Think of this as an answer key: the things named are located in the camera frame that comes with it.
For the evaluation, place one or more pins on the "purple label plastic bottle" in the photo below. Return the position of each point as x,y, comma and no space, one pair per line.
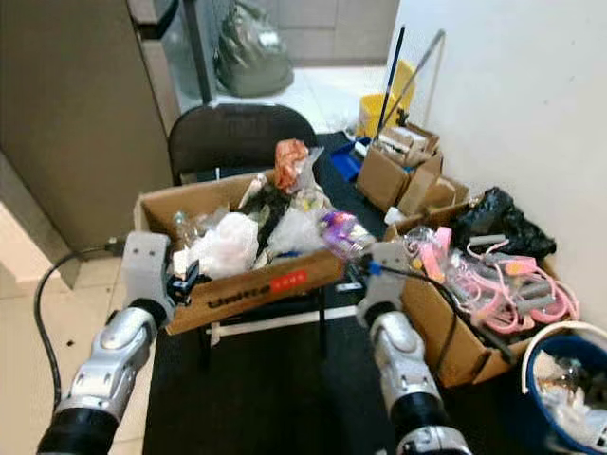
344,232

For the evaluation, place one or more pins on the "grey-green full trash bag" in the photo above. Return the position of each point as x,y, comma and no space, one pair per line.
254,57

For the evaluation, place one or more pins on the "blue rubbish bin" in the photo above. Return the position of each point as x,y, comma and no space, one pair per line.
536,417

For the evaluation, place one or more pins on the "clear plastic trash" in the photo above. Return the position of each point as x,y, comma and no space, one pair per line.
579,398

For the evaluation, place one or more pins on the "white plastic bag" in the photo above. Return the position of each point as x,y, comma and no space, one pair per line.
228,246

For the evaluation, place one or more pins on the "printed brown cardboard box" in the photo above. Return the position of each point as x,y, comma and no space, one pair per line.
266,289

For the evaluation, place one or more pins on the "clear plastic bag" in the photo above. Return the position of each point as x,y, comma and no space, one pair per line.
294,232

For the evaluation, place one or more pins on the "black floor mat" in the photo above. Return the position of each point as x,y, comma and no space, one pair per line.
266,408

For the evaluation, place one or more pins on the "black round-back chair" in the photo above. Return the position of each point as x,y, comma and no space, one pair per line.
237,137

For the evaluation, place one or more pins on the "orange crumpled bag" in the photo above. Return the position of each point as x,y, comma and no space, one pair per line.
290,163

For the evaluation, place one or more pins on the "tall grey-brown cabinet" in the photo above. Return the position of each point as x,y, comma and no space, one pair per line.
76,114

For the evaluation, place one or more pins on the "blue dustpan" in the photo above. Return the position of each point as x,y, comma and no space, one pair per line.
346,161

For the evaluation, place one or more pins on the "small open cardboard box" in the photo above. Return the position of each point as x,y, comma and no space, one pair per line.
379,178

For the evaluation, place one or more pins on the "yellow mop bucket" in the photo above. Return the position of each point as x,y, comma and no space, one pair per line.
370,112

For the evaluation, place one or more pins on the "large plain cardboard box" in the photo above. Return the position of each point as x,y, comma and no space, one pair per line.
446,341

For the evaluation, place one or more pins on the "black plastic bag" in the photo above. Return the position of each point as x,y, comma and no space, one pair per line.
498,223

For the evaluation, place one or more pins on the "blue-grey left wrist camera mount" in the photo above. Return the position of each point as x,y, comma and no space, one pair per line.
145,270

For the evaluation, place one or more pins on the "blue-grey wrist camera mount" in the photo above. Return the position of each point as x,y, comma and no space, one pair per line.
384,280
145,270

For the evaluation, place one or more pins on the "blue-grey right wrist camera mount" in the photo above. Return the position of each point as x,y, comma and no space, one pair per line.
384,280

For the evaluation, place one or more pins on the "pink grey plastic frame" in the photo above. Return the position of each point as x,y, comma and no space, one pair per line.
503,294

